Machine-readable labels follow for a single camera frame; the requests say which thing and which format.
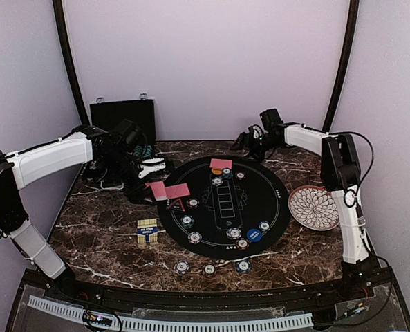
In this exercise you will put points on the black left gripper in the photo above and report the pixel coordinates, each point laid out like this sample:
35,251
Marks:
134,195

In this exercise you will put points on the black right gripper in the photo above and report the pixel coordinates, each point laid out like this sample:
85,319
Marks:
248,137

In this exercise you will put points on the brown chips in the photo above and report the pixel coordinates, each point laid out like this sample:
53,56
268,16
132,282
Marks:
193,203
242,244
240,175

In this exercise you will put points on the red card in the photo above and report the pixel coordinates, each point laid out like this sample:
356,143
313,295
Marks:
177,191
217,163

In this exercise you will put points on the green chips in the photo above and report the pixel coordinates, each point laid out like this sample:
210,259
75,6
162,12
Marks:
264,226
226,173
187,221

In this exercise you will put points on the blue white chip stack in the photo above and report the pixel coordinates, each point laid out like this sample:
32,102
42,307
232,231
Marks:
181,267

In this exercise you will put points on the brown white chip stack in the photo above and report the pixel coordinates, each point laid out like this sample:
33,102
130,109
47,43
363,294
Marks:
209,270

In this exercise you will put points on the green blue chip stack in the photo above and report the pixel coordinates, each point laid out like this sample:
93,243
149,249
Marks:
243,266

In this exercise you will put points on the red backed card deck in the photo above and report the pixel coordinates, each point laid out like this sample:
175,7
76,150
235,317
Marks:
158,190

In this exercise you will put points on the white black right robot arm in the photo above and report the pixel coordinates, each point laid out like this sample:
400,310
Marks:
340,174

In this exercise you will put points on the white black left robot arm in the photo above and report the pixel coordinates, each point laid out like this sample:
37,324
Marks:
82,145

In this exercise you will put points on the orange big blind button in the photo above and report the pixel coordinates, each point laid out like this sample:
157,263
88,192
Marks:
216,171

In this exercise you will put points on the green chip row right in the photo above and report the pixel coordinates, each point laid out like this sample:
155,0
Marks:
143,151

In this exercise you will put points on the blue gold card box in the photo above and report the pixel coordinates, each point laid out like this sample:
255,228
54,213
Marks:
147,231

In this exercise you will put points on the round black poker mat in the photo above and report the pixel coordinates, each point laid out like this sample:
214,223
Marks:
242,204

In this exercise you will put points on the black poker chip case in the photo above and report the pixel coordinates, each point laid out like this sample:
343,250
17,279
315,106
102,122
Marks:
121,114

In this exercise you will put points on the blue small blind button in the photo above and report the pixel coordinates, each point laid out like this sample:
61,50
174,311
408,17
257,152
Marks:
254,235

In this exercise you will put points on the floral patterned ceramic plate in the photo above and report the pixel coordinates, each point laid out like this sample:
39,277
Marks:
314,208

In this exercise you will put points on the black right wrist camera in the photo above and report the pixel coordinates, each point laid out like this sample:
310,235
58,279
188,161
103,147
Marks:
270,119

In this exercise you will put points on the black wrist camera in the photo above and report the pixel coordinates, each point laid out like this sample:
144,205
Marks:
270,119
128,134

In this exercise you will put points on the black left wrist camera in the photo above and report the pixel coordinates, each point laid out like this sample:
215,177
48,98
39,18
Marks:
128,134

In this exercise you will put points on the white slotted cable duct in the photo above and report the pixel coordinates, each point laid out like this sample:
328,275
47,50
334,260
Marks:
110,322

